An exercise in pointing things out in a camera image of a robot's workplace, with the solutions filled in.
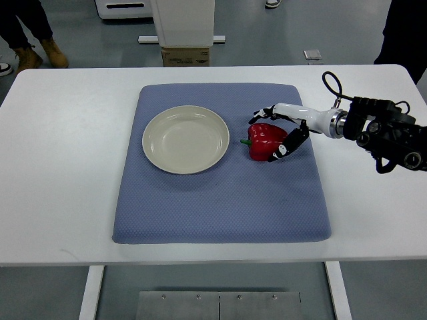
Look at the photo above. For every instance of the black white sneaker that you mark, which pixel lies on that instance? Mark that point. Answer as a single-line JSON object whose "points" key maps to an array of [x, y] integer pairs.
{"points": [[5, 69]]}

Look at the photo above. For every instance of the right white table leg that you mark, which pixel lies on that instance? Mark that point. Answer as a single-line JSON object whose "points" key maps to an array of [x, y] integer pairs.
{"points": [[338, 291]]}

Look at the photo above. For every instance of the cardboard box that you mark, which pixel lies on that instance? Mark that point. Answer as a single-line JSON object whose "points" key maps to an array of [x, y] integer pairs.
{"points": [[185, 56]]}

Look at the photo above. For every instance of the white sneaker far background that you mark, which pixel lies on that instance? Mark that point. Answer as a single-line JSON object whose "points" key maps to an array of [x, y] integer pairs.
{"points": [[272, 4]]}

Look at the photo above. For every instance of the left white table leg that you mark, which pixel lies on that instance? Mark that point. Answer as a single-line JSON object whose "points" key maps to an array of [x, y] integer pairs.
{"points": [[91, 293]]}

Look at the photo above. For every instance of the white pedestal column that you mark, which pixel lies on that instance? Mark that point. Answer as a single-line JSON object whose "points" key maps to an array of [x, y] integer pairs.
{"points": [[184, 23]]}

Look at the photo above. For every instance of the blue quilted mat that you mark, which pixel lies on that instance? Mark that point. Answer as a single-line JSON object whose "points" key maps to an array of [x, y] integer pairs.
{"points": [[238, 200]]}

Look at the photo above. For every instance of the white machine base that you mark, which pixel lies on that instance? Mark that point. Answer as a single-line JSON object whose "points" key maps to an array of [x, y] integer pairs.
{"points": [[126, 9]]}

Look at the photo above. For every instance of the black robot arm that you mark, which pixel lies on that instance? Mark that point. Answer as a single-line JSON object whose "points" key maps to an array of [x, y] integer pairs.
{"points": [[391, 136]]}

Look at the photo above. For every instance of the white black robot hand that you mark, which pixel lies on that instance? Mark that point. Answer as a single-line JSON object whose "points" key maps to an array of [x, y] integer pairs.
{"points": [[330, 123]]}

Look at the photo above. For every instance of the red bell pepper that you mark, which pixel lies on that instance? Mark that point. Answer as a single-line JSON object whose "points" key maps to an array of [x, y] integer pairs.
{"points": [[263, 140]]}

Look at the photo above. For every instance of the person in black clothes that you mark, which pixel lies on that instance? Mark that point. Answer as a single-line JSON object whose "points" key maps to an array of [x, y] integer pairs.
{"points": [[404, 35]]}

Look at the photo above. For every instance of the person in dark trousers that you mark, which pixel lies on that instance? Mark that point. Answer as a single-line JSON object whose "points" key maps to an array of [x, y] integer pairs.
{"points": [[32, 14]]}

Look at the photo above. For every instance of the small grey floor tile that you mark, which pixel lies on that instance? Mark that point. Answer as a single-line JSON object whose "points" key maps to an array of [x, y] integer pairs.
{"points": [[312, 55]]}

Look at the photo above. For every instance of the white table leg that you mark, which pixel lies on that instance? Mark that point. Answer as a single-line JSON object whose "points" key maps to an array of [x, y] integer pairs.
{"points": [[338, 291], [91, 293]]}

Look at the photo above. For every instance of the grey metal floor plate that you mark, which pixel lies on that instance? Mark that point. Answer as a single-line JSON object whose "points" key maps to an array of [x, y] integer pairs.
{"points": [[219, 305]]}

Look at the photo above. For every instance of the cream round plate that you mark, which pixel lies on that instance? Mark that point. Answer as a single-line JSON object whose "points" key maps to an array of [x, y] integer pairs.
{"points": [[185, 140]]}

